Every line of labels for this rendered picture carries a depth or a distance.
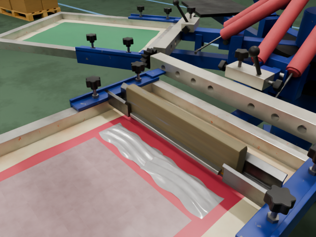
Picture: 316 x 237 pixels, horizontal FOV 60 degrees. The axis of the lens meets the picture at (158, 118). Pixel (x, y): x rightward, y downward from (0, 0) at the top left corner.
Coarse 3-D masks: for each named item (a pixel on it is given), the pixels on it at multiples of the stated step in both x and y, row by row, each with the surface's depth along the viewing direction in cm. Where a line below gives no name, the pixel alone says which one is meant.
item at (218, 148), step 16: (128, 96) 74; (144, 96) 68; (144, 112) 71; (160, 112) 65; (176, 112) 62; (160, 128) 68; (176, 128) 63; (192, 128) 58; (208, 128) 57; (192, 144) 61; (208, 144) 57; (224, 144) 53; (240, 144) 53; (224, 160) 55; (240, 160) 53
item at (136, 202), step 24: (192, 168) 62; (120, 192) 56; (144, 192) 56; (168, 192) 56; (216, 192) 56; (72, 216) 51; (96, 216) 51; (120, 216) 51; (144, 216) 51; (168, 216) 51; (192, 216) 51; (216, 216) 51
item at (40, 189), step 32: (96, 128) 75; (128, 128) 75; (32, 160) 64; (64, 160) 64; (96, 160) 64; (128, 160) 64; (0, 192) 56; (32, 192) 56; (64, 192) 56; (96, 192) 56; (0, 224) 50; (32, 224) 50
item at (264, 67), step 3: (261, 66) 88; (264, 66) 88; (267, 66) 88; (264, 69) 87; (267, 69) 87; (270, 69) 87; (273, 69) 87; (276, 69) 87; (273, 72) 84; (276, 72) 85; (279, 72) 86; (276, 75) 85; (276, 78) 86; (237, 81) 79; (243, 84) 78; (252, 87) 77; (270, 87) 86; (258, 90) 81
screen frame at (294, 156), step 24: (120, 96) 83; (168, 96) 86; (192, 96) 82; (48, 120) 72; (72, 120) 75; (216, 120) 74; (240, 120) 72; (0, 144) 64; (24, 144) 68; (264, 144) 65; (288, 144) 64
